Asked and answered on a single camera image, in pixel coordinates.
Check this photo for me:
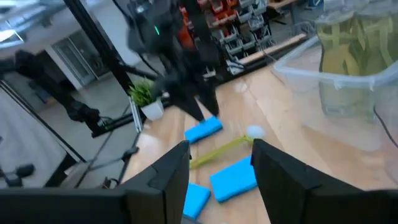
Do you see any small potted green plant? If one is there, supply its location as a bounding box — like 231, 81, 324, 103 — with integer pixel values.
127, 79, 165, 122

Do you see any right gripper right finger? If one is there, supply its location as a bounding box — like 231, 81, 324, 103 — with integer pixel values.
250, 138, 368, 224

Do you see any green dish brush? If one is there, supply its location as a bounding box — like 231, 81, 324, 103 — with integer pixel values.
188, 125, 267, 170

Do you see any tall clear plastic bin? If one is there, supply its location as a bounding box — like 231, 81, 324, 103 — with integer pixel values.
272, 6, 398, 184

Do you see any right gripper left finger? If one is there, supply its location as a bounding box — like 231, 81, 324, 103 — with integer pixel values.
123, 139, 191, 224

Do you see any wooden workbench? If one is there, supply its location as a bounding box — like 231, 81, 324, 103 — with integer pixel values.
239, 33, 308, 65

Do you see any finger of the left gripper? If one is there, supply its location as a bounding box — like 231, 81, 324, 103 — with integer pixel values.
175, 96, 206, 123
198, 86, 220, 118

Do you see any blue cellulose sponge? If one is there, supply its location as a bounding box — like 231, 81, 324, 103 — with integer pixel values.
208, 154, 259, 203
183, 115, 224, 145
182, 182, 212, 220

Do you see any parts bin rack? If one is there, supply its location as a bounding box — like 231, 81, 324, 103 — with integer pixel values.
198, 0, 299, 75

